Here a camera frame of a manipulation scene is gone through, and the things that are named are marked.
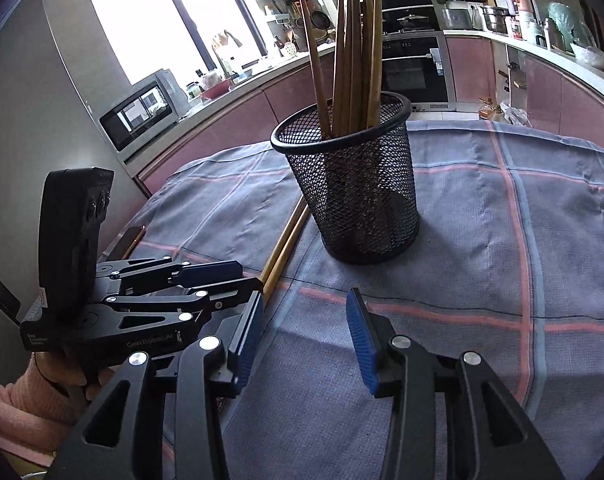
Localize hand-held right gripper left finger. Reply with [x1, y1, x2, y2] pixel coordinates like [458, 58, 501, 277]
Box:
[44, 291, 265, 480]

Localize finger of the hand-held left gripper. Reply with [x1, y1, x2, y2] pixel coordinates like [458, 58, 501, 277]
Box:
[104, 277, 265, 333]
[94, 256, 245, 296]

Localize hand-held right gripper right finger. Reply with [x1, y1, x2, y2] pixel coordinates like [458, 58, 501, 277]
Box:
[346, 287, 565, 480]

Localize black mesh utensil holder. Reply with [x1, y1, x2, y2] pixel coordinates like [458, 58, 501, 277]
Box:
[271, 91, 421, 264]

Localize bunch of wooden chopsticks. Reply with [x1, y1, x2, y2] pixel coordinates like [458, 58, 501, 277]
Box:
[300, 0, 397, 251]

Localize person's left hand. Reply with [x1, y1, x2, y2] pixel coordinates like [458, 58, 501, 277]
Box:
[34, 352, 118, 401]

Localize dark smartphone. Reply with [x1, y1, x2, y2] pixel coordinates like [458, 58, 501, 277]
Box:
[109, 225, 148, 261]

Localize silver microwave oven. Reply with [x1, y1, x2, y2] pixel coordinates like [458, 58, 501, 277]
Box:
[98, 69, 183, 154]

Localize grey plaid tablecloth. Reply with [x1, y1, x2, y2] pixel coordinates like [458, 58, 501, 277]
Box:
[117, 119, 604, 480]

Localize red basin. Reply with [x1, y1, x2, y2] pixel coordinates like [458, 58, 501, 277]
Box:
[199, 77, 233, 102]

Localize pink kitchen cabinets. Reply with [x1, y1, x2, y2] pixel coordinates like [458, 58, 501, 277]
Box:
[134, 35, 604, 196]

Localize kitchen window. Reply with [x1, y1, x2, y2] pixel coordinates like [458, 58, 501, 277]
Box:
[84, 0, 263, 87]

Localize clear plastic bag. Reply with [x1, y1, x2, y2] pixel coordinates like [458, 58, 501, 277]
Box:
[502, 102, 531, 127]

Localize black built-in oven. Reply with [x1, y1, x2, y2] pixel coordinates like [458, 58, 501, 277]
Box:
[382, 30, 456, 112]

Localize steel stock pot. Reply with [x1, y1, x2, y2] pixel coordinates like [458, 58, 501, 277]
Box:
[482, 5, 511, 34]

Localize green plastic bag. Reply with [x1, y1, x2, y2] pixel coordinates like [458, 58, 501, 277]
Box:
[546, 2, 581, 52]

